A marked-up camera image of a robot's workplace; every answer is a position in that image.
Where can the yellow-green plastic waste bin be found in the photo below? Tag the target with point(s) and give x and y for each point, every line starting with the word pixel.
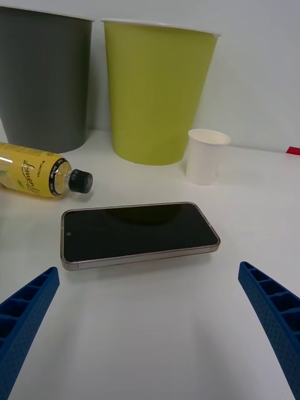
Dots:
pixel 156 93

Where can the yellow plastic bottle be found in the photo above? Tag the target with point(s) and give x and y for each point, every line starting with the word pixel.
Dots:
pixel 34 172

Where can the grey plastic waste bin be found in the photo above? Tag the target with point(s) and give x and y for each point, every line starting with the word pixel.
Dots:
pixel 43 84

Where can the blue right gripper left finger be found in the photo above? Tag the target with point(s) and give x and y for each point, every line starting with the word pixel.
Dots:
pixel 25 318

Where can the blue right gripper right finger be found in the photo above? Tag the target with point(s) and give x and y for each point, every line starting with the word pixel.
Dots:
pixel 278 312

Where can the smartphone with black screen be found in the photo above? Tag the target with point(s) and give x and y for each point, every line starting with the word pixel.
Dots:
pixel 137 232

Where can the white paper cup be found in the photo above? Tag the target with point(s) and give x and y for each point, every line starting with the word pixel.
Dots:
pixel 204 162

